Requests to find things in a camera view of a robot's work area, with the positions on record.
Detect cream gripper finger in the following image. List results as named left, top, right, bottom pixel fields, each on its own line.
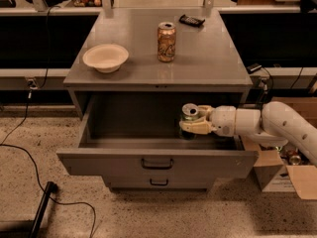
left=179, top=120, right=215, bottom=135
left=198, top=105, right=214, bottom=121

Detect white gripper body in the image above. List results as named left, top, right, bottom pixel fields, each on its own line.
left=210, top=106, right=236, bottom=137

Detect green soda can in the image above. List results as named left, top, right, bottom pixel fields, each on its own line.
left=179, top=103, right=199, bottom=140

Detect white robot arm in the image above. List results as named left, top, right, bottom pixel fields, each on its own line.
left=179, top=101, right=317, bottom=166

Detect open grey top drawer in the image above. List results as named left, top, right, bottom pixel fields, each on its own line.
left=57, top=92, right=258, bottom=180

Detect grey metal drawer cabinet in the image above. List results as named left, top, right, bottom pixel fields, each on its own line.
left=62, top=7, right=254, bottom=192

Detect gold soda can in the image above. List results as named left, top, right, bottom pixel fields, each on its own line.
left=158, top=22, right=176, bottom=62

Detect closed grey lower drawer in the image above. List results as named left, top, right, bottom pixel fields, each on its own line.
left=103, top=177, right=215, bottom=190

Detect small black power adapter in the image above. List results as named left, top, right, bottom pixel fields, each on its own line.
left=246, top=63, right=262, bottom=74

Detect brown cardboard box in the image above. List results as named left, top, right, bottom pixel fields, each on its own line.
left=242, top=97, right=317, bottom=200

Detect cans inside cardboard box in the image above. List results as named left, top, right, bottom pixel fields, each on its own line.
left=276, top=145, right=310, bottom=166

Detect black remote control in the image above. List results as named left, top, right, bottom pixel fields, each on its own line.
left=179, top=15, right=205, bottom=28

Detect white paper bowl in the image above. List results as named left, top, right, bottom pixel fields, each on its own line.
left=82, top=44, right=129, bottom=73

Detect black metal floor stand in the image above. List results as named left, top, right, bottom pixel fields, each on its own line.
left=28, top=181, right=57, bottom=238

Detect black top drawer handle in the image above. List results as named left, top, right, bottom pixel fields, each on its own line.
left=141, top=159, right=173, bottom=170

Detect black drawer handle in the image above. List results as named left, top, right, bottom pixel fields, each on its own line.
left=141, top=159, right=173, bottom=170
left=150, top=179, right=169, bottom=186

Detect black lower drawer handle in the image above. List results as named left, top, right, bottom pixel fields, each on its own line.
left=150, top=179, right=169, bottom=186

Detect black floor cable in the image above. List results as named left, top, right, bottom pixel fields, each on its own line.
left=0, top=96, right=97, bottom=238

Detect wall power outlet left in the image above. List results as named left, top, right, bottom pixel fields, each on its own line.
left=27, top=78, right=39, bottom=90

